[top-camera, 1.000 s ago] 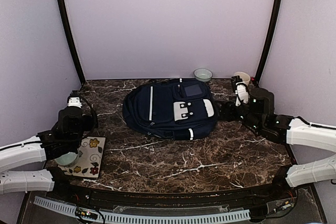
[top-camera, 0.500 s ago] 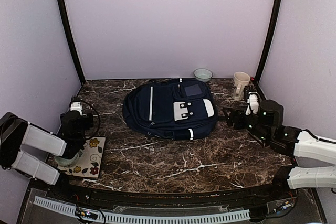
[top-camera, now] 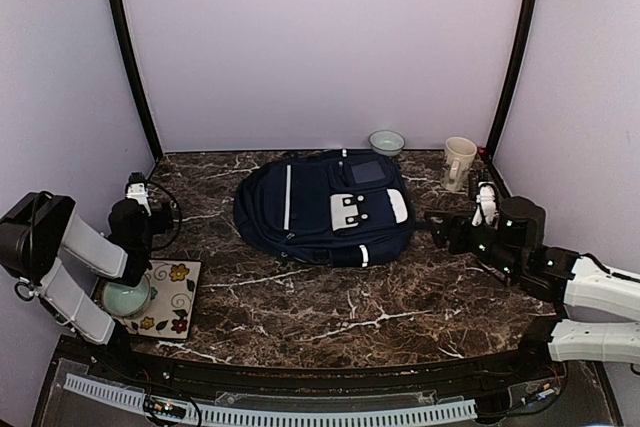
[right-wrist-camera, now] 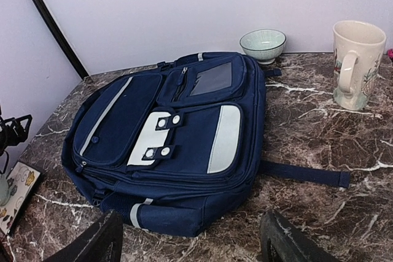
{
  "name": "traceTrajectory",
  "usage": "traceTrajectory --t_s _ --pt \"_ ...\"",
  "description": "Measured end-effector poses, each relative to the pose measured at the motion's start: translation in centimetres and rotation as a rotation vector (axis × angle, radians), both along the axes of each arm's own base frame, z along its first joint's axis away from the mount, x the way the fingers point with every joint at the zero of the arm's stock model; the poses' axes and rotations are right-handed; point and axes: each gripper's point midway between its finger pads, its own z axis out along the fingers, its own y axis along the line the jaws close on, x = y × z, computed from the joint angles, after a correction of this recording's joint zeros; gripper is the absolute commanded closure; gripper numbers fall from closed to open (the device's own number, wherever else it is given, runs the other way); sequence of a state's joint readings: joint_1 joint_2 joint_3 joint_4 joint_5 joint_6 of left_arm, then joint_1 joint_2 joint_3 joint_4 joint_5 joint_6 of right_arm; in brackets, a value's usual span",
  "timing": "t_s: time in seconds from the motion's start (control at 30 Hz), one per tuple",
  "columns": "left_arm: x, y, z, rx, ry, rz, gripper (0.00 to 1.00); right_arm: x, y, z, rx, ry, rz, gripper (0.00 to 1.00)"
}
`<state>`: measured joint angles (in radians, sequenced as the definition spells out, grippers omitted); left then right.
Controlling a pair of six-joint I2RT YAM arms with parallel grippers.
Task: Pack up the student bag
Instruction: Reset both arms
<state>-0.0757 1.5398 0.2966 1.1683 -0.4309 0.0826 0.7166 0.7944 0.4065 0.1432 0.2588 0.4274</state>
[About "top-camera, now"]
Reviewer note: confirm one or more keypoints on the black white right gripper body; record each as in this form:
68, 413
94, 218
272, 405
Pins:
498, 256

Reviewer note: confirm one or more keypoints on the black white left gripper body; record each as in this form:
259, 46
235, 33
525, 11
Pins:
164, 221

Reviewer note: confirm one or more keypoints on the navy blue student backpack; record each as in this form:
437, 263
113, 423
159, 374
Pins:
337, 208

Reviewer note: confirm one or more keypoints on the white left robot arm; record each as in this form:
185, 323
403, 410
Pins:
42, 230

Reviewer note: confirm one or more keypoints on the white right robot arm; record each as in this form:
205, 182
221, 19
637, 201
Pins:
596, 306

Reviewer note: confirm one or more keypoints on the cream coral pattern mug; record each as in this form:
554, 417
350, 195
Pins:
460, 153

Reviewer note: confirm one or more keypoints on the floral square plate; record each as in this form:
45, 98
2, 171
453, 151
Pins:
173, 290

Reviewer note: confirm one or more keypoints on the celadon cup on plate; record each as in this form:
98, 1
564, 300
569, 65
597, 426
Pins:
126, 301

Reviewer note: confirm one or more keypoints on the small celadon bowl at back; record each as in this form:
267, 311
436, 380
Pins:
387, 143

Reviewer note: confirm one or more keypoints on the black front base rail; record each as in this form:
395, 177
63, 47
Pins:
483, 376

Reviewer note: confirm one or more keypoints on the white slotted cable duct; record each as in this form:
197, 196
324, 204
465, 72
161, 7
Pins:
236, 409

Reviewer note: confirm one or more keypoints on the black enclosure corner post left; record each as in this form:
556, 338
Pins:
134, 78

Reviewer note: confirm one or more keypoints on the black enclosure corner post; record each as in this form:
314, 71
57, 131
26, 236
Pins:
134, 78
516, 58

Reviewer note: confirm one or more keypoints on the black enclosure corner post right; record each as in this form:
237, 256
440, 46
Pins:
516, 58

